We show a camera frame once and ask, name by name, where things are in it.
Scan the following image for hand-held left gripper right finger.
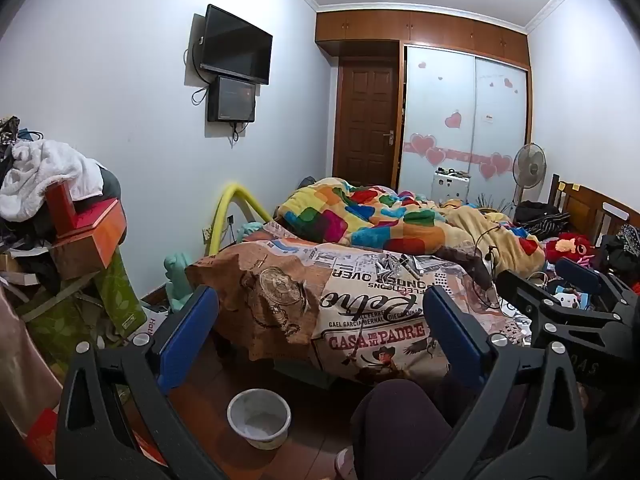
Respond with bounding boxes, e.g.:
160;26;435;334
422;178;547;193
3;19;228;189
422;286;588;480

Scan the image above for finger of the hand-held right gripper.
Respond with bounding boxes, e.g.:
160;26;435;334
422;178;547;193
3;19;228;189
494;269;640;356
556;257;640;322

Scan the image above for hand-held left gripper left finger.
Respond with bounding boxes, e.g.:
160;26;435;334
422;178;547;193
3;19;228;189
56;285;236;480

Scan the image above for white plastic trash can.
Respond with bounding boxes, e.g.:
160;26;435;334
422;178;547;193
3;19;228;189
227;389;292;450

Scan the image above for red plush toy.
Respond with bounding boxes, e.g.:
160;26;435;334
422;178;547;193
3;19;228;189
544;232;597;265

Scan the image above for black bag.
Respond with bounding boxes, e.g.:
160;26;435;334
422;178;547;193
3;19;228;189
594;224;640;283

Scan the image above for teal plastic toy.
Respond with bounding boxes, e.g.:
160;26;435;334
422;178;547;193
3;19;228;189
164;254;196;313

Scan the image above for wooden headboard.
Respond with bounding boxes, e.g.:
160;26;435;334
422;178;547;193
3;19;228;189
549;174;640;247

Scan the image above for black striped clothes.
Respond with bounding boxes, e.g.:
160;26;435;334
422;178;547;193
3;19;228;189
514;201;572;238

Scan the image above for person's leg in dark pants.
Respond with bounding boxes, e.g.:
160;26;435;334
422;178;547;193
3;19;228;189
350;377;483;480

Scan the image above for printed bed sheet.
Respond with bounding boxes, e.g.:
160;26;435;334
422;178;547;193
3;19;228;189
185;220;533;386

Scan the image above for green leaf print storage box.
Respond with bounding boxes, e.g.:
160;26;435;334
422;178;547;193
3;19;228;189
17;250;147;366

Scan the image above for standing fan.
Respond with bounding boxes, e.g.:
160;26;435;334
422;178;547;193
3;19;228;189
511;142;547;207

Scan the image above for white box appliance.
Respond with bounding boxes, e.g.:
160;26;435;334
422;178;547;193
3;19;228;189
432;167;472;206

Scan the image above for orange box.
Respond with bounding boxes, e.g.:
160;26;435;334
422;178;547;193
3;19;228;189
49;199;127;282

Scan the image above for yellow foam tube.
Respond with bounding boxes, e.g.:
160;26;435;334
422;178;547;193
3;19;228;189
207;183;274;257

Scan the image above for colourful patchwork blanket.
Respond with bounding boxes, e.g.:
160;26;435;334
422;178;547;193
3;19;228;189
274;177;547;276

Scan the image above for pink curtain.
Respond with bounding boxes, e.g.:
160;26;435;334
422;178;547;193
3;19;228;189
0;280;63;436

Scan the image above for red floral paper bag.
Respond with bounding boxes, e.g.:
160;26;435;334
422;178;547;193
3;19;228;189
24;407;68;467

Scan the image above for person's shoe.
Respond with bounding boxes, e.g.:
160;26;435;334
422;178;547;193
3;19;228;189
334;447;362;480

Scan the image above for dark grey bag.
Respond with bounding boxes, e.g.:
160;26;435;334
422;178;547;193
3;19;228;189
99;165;123;207

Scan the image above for pink heart stickers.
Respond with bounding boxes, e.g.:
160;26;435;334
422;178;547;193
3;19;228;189
405;60;519;181

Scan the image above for red box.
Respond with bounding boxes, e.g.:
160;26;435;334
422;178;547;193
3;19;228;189
45;180;77;237

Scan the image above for pile of dark clothes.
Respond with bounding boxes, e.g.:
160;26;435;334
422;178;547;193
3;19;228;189
0;115;63;306

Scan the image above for sliding door wardrobe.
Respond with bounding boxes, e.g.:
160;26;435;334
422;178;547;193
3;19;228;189
398;42;531;201

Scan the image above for white towel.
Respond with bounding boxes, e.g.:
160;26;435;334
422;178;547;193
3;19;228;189
0;138;104;222

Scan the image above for brown wooden door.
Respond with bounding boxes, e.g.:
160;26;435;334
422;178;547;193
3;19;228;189
334;56;402;188

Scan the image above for wooden overhead cabinets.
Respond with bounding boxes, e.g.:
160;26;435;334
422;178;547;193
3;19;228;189
315;10;531;68

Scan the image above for black cable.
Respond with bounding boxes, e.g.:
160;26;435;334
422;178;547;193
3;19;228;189
472;224;507;311

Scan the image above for small black wall monitor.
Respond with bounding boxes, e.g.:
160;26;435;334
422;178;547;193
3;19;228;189
207;76;257;125

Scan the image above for black wall television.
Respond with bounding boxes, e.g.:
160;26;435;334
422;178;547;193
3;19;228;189
199;4;274;86

